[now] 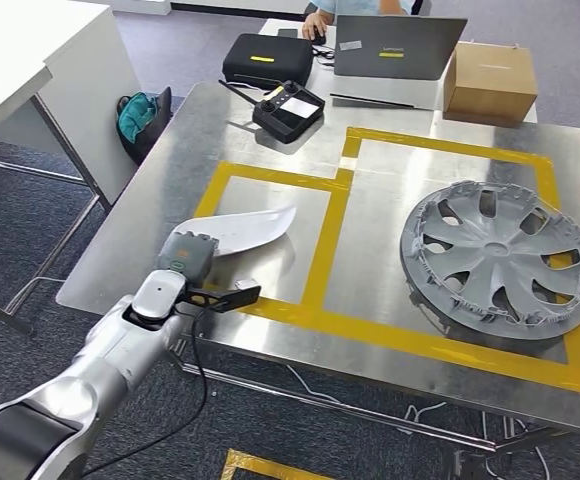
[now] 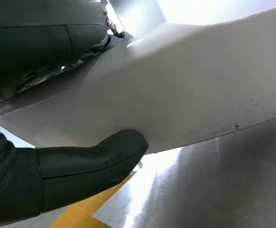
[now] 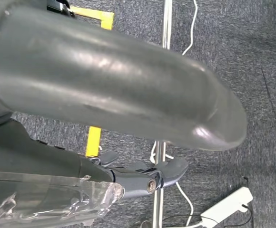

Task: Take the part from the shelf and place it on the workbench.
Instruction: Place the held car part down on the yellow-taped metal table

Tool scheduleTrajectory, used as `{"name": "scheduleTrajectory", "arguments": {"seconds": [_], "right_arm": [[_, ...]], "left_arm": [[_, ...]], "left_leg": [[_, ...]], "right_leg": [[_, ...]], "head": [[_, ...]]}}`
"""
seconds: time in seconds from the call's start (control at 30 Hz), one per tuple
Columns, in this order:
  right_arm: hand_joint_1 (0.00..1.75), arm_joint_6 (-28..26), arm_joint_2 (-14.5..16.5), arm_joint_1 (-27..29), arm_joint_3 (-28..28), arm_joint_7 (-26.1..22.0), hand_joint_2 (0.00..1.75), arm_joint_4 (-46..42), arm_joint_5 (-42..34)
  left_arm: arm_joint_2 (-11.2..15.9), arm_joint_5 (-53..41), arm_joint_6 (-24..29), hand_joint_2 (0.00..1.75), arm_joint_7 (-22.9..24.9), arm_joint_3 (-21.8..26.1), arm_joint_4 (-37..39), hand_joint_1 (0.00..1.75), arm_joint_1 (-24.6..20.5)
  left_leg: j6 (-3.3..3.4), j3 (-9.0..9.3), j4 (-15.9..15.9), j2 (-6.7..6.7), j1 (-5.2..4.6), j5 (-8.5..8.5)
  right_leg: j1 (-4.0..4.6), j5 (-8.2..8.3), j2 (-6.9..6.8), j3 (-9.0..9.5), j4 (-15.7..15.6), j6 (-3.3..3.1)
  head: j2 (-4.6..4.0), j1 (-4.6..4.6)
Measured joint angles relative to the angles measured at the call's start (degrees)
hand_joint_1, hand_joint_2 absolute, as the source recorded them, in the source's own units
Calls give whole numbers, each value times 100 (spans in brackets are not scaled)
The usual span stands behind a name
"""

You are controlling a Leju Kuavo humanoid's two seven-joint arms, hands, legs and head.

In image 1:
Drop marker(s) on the person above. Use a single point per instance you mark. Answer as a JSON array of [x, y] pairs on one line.
[[360, 5]]

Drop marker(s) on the grey laptop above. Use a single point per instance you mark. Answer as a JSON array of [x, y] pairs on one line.
[[400, 46]]

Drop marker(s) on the black phone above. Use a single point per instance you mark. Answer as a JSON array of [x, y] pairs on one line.
[[286, 32]]

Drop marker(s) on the brown cardboard box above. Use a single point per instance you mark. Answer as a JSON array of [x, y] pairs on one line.
[[490, 79]]

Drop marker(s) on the black computer mouse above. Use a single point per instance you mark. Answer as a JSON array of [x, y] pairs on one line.
[[319, 38]]

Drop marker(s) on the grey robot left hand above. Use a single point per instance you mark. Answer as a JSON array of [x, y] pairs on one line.
[[187, 258]]

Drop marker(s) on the grey wheel cover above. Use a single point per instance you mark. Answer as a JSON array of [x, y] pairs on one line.
[[495, 258]]

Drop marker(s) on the person's hand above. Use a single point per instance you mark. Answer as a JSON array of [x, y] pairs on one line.
[[315, 23]]

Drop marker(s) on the black remote controller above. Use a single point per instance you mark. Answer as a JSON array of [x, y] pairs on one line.
[[290, 112]]

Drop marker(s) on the robot left wrist camera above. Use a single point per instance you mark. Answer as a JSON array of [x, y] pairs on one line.
[[225, 298]]

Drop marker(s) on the steel workbench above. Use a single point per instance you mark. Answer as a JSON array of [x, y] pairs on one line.
[[170, 172]]

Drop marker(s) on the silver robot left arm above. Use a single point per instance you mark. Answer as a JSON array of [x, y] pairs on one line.
[[95, 358]]

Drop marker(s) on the black zip case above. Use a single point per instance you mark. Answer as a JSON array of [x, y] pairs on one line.
[[270, 60]]

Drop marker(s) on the white office desk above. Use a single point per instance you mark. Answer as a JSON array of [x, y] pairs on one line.
[[427, 93], [20, 40]]

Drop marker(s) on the black and teal bag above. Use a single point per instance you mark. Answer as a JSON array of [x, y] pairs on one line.
[[140, 122]]

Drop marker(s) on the white curved plastic part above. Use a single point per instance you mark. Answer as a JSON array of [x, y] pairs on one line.
[[250, 228]]

